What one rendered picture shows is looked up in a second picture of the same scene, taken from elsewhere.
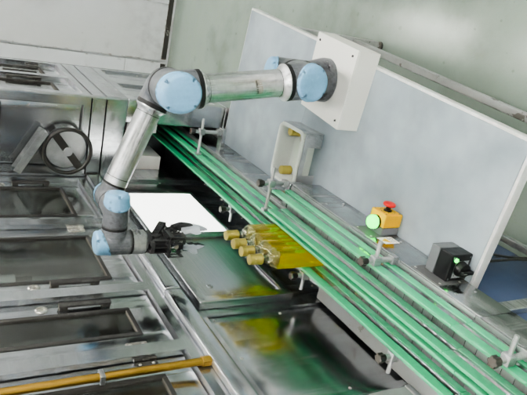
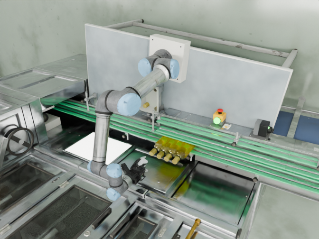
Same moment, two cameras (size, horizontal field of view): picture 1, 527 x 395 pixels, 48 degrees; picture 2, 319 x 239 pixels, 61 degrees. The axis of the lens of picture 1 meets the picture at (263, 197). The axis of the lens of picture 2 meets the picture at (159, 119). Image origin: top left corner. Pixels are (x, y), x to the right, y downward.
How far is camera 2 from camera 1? 0.89 m
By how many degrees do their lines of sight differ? 26
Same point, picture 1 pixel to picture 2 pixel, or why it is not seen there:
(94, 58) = not seen: outside the picture
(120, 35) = not seen: outside the picture
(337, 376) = (238, 193)
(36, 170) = (6, 160)
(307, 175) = (161, 105)
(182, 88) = (133, 102)
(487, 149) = (267, 77)
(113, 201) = (115, 172)
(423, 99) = (224, 59)
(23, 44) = not seen: outside the picture
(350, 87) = (182, 61)
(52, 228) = (53, 191)
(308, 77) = (174, 67)
